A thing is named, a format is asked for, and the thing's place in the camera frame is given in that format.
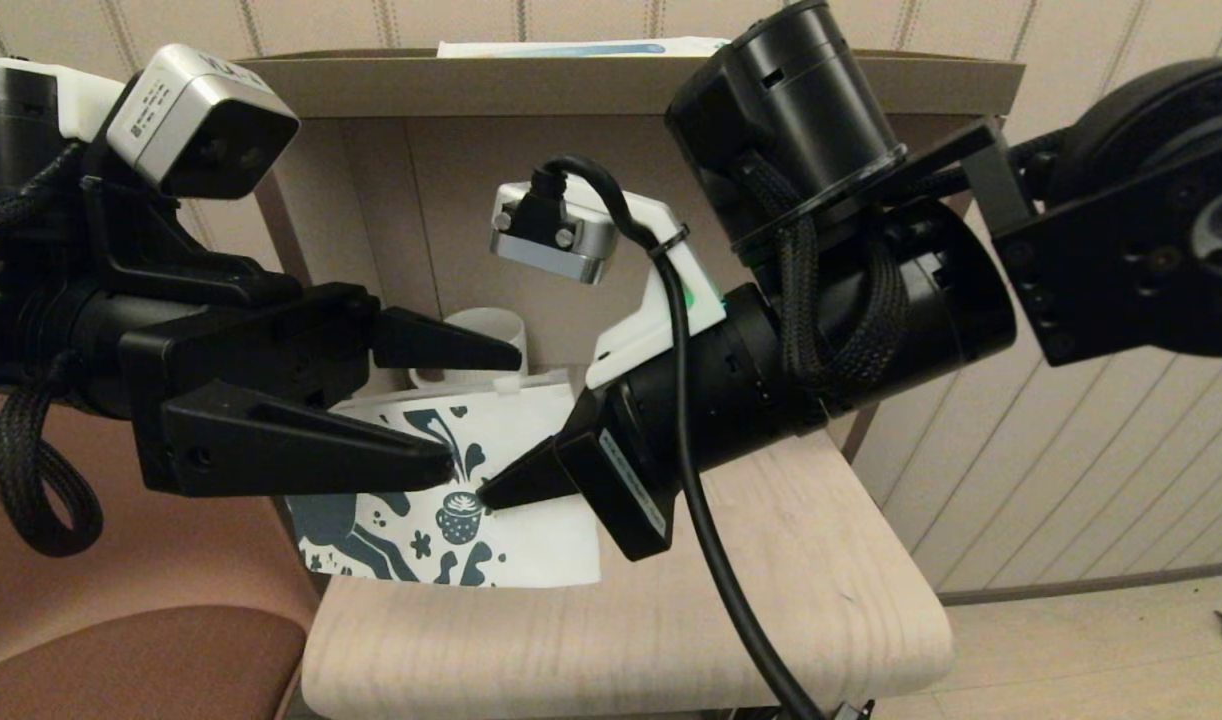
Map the beige wooden shelf table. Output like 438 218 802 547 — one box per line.
236 48 1024 720

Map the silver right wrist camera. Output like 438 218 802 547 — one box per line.
489 182 617 286

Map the white ribbed ceramic mug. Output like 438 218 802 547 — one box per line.
409 308 527 391

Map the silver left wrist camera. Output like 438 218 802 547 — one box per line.
106 43 302 199

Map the black braided cable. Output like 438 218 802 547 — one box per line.
741 155 912 396
0 140 87 246
0 350 104 558

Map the brown wall baseboard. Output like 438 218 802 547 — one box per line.
939 560 1222 608

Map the white horse-print zipper pouch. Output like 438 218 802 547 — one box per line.
289 370 604 588

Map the white right camera bracket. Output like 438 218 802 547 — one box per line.
496 182 727 391

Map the black right camera cable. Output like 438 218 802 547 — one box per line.
516 155 832 720

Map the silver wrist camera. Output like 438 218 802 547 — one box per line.
106 43 302 199
489 182 617 286

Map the white blue toothpaste box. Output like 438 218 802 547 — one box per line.
436 38 734 58

